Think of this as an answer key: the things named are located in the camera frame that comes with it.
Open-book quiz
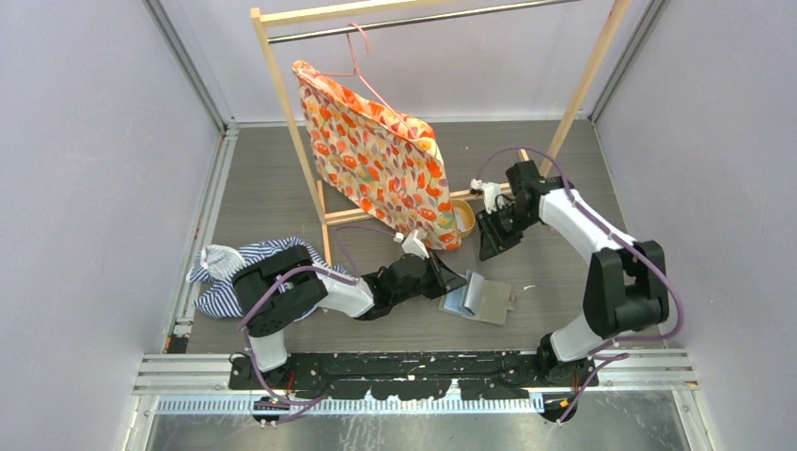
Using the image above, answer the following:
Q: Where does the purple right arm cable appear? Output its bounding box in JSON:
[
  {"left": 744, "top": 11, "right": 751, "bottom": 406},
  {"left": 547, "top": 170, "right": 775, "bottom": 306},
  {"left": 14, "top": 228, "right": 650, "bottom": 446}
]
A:
[{"left": 476, "top": 147, "right": 685, "bottom": 425}]

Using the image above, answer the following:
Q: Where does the wooden clothes rack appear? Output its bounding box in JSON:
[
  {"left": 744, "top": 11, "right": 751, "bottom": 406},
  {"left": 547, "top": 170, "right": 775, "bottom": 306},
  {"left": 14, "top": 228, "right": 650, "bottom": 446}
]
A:
[{"left": 249, "top": 0, "right": 635, "bottom": 267}]

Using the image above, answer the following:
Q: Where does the tan oval tray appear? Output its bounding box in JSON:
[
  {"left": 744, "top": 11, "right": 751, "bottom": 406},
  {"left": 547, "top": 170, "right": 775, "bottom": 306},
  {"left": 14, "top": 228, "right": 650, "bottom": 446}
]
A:
[{"left": 452, "top": 199, "right": 477, "bottom": 240}]

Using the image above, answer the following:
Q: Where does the orange floral garment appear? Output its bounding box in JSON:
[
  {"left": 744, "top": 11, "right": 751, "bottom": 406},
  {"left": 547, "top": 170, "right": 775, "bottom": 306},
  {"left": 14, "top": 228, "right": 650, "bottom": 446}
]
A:
[{"left": 292, "top": 60, "right": 461, "bottom": 250}]

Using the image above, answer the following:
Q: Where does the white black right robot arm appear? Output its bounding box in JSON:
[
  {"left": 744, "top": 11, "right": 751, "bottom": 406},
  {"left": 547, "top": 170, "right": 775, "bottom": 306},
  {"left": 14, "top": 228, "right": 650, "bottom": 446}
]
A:
[{"left": 470, "top": 161, "right": 670, "bottom": 386}]

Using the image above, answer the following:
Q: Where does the pink wire hanger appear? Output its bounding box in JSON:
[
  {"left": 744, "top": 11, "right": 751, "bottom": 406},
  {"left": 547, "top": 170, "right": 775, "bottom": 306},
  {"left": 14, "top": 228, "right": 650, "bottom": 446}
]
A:
[{"left": 314, "top": 23, "right": 399, "bottom": 119}]

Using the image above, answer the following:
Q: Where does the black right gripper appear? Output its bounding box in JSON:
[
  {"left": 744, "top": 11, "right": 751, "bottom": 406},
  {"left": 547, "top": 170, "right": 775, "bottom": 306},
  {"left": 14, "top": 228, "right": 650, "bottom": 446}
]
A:
[{"left": 476, "top": 204, "right": 538, "bottom": 262}]

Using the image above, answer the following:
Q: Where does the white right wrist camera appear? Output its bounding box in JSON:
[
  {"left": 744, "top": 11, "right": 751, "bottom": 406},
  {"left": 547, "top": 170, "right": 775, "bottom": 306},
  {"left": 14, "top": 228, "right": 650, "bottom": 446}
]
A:
[{"left": 469, "top": 179, "right": 505, "bottom": 213}]

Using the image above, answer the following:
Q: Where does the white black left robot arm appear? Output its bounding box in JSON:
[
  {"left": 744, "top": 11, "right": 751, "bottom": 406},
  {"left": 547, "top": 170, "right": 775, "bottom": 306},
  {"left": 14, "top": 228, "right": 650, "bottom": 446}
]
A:
[{"left": 231, "top": 245, "right": 468, "bottom": 389}]

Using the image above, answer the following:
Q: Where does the blue white striped shirt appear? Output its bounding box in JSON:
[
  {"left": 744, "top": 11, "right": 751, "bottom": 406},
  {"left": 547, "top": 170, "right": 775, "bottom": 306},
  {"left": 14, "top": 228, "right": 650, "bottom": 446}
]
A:
[{"left": 186, "top": 237, "right": 350, "bottom": 319}]

